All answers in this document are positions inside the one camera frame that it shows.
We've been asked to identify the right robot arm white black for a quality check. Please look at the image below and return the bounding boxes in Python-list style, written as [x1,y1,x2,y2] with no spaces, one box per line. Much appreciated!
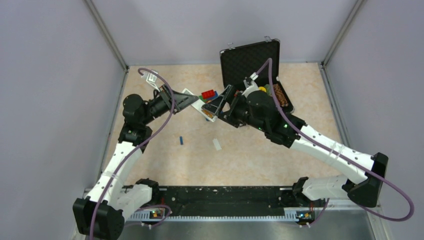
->
[201,85,389,208]

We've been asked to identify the orange battery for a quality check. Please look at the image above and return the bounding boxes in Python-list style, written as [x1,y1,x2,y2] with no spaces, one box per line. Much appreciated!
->
[202,109,215,122]

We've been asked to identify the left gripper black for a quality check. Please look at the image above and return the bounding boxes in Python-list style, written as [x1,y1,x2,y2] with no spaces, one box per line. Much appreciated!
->
[141,83,199,125]

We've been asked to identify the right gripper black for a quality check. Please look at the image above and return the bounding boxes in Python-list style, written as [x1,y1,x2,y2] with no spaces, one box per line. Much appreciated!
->
[202,85,268,133]

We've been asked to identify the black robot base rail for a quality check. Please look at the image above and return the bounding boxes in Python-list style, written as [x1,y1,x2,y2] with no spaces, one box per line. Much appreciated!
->
[129,186,326,224]

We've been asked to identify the black poker chip case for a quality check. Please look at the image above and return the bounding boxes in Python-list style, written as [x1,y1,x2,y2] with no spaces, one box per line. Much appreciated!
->
[219,36,295,114]

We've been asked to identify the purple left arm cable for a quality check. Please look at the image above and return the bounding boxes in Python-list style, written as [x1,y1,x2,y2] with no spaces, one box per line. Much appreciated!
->
[88,67,176,240]

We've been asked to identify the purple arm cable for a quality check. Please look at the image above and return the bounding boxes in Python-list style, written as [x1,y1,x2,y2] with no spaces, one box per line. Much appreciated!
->
[250,58,415,222]
[88,67,176,240]

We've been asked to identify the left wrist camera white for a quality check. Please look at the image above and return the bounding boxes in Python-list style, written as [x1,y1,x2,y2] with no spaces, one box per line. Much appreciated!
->
[140,70,160,90]

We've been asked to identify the white remote control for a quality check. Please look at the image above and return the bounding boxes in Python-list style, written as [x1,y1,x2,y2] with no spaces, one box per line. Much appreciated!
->
[191,99,217,123]

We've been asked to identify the yellow dealer button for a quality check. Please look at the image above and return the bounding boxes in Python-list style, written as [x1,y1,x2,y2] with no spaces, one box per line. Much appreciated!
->
[258,86,267,93]

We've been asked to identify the brown orange chip stack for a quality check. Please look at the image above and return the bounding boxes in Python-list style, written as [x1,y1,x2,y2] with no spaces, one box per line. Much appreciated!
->
[272,83,289,107]

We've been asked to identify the red blue brick truck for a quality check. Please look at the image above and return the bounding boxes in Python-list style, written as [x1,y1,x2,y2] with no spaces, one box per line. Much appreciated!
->
[198,89,218,103]

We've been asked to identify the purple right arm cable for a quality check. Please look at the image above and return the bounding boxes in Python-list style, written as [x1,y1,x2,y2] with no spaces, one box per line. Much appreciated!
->
[250,58,415,222]

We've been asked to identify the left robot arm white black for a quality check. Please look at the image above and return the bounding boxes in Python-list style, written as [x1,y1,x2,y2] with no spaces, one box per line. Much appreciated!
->
[72,85,199,240]

